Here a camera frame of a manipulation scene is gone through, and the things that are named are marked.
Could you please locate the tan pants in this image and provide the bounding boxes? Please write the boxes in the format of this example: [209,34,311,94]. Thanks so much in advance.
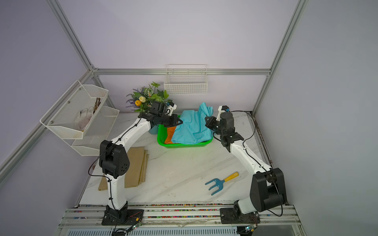
[98,147,149,191]

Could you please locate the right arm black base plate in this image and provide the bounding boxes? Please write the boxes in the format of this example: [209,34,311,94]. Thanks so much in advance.
[220,208,260,224]

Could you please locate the orange pants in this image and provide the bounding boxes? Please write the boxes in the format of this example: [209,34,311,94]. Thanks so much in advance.
[164,127,176,145]

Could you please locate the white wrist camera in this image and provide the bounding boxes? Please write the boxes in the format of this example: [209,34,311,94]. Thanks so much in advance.
[165,103,177,116]
[216,105,230,121]

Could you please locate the white wire wall basket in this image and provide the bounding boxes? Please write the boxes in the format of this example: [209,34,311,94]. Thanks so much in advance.
[164,64,208,95]

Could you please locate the white mesh two-tier shelf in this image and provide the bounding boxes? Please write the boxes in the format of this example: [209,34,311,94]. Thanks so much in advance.
[40,81,119,156]

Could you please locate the green plastic basket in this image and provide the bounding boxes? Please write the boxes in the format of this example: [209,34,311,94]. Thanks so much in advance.
[157,114,214,148]

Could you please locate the teal yellow garden fork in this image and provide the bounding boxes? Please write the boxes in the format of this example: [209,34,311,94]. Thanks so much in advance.
[205,172,239,196]

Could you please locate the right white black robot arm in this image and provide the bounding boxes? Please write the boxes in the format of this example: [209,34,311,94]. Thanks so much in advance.
[205,105,287,214]

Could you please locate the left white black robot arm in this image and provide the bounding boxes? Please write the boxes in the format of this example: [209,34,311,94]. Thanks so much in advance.
[98,101,183,223]

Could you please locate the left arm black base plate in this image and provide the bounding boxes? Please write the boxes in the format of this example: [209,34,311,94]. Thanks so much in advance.
[101,208,144,226]

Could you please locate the artificial plant in teal vase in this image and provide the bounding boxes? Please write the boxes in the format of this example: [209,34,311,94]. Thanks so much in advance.
[127,82,173,134]

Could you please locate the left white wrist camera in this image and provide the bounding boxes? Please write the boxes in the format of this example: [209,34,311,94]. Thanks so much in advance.
[165,103,177,116]

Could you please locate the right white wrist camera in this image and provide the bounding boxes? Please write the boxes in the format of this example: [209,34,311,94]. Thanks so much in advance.
[216,105,230,121]

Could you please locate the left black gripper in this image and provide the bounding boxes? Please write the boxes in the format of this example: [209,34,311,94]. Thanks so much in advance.
[158,113,182,127]

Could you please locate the teal pants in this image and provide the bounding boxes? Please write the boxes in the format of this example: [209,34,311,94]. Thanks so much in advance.
[172,102,214,145]

